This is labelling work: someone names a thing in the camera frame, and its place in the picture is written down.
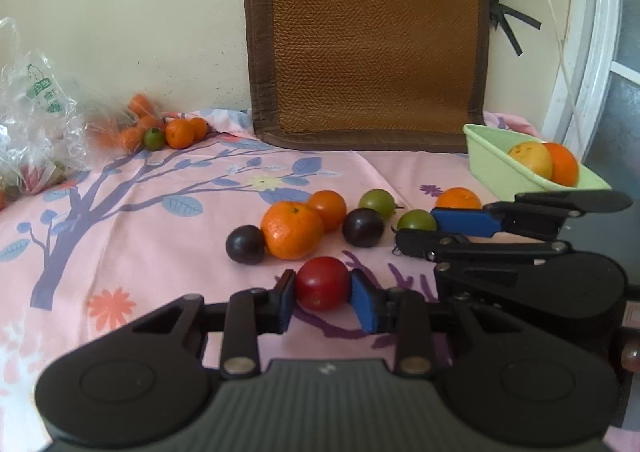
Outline dark purple plum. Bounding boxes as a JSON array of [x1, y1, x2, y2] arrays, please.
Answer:
[[226, 225, 266, 265], [342, 207, 385, 247]]

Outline green plum with stem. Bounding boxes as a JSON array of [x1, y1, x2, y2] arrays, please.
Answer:
[[358, 189, 404, 221]]

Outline red plum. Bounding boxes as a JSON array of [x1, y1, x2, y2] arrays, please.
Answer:
[[295, 256, 352, 311]]

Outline large orange mandarin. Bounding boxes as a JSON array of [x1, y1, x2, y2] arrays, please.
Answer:
[[260, 201, 324, 261]]

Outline small orange mandarin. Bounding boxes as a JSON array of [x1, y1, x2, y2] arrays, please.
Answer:
[[307, 190, 347, 232]]

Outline orange fruits pile by bag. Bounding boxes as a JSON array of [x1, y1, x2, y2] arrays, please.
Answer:
[[87, 93, 164, 154]]

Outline big orange in basket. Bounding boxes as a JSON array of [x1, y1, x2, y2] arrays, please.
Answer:
[[544, 142, 579, 187]]

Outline light green plastic basket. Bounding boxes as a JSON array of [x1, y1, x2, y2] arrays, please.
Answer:
[[463, 124, 612, 201]]

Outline yellow mango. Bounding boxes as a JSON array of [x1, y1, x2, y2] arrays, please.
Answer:
[[508, 141, 553, 180]]

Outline pink printed bedsheet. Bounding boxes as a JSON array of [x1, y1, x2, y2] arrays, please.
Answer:
[[0, 107, 640, 452]]

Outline brown woven seat cushion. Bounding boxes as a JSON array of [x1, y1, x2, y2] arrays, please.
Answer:
[[244, 0, 489, 152]]

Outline clear plastic bag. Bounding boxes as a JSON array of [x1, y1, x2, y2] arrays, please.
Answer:
[[1, 17, 128, 201]]

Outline white window frame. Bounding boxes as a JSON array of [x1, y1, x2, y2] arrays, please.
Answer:
[[542, 0, 639, 160]]

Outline mandarin by wall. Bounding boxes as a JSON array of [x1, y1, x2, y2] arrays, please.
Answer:
[[189, 117, 209, 143], [165, 119, 195, 150]]

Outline green fruit by wall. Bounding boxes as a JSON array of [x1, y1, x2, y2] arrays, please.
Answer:
[[143, 127, 166, 151]]

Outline black cushion straps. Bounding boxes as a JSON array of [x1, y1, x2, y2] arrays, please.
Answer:
[[487, 0, 542, 57]]

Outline white cable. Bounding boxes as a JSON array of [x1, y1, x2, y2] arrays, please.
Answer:
[[519, 0, 589, 153]]

